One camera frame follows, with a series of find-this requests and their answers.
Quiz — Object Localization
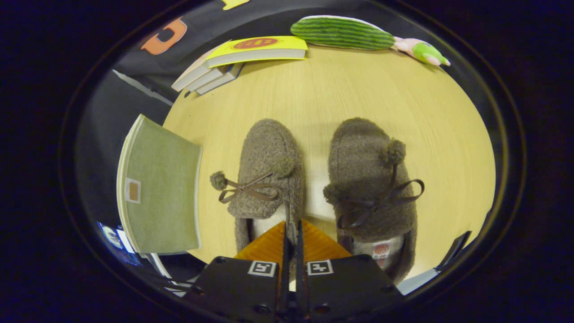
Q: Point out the pale green fabric storage box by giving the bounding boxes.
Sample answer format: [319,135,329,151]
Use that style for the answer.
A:
[117,113,203,255]

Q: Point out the yellow book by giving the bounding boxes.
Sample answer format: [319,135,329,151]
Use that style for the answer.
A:
[205,36,309,69]

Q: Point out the white book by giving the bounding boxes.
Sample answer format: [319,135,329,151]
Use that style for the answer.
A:
[195,63,245,96]
[186,65,234,92]

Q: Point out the green striped watermelon plush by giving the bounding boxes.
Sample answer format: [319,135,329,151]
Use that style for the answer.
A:
[291,16,396,51]

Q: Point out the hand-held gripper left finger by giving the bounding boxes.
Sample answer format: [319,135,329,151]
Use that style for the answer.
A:
[184,219,291,323]

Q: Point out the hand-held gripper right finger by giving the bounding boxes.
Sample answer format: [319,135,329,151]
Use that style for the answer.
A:
[294,219,406,323]

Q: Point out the beige book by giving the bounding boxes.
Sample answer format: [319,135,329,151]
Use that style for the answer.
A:
[171,43,225,92]

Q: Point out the pink and green plush toy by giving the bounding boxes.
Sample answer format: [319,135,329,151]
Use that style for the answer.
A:
[394,37,451,67]

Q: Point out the black angular bracket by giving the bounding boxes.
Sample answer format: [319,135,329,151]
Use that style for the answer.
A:
[434,231,473,272]

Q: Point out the blue printed package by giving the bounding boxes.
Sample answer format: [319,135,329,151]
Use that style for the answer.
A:
[98,222,135,266]

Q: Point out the brown fuzzy shoe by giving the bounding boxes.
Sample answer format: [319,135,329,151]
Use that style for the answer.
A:
[210,118,306,254]
[323,118,426,285]

